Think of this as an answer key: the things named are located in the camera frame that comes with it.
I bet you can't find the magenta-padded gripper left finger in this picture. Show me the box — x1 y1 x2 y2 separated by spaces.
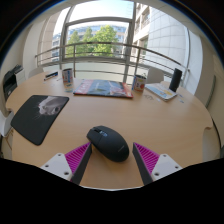
40 142 93 185

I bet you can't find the white chair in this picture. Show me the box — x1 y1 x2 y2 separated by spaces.
0 109 15 159
146 66 165 84
27 66 45 80

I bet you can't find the black office printer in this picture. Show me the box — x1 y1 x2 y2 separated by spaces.
2 64 24 101

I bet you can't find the black computer mouse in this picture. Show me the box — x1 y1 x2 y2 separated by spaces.
86 125 130 163

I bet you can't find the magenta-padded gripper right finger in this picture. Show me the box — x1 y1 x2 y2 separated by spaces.
132 142 184 186

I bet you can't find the red and blue magazine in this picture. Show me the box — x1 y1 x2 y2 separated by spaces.
72 78 134 99

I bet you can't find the black cylindrical speaker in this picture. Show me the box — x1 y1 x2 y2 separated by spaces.
168 67 184 93

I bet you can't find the metal balcony railing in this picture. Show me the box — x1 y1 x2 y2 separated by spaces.
34 41 191 84

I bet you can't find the black cat-print mouse pad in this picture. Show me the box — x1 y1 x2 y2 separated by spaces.
10 94 70 146

